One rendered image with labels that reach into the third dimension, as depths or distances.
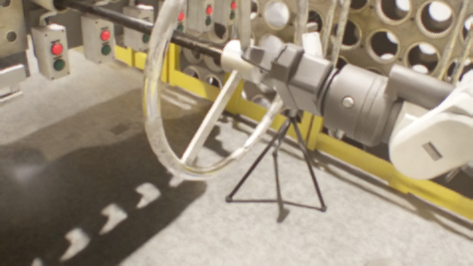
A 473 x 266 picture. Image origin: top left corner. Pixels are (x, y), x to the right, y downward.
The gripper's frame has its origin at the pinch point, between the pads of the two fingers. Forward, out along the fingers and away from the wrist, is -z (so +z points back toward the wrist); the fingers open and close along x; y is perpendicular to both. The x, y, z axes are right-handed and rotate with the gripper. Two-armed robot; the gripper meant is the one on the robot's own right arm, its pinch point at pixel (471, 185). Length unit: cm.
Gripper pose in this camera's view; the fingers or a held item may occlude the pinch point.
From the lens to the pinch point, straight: 92.6
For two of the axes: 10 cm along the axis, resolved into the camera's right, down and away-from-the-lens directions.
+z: 2.4, -7.4, -6.3
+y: -7.3, 2.9, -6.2
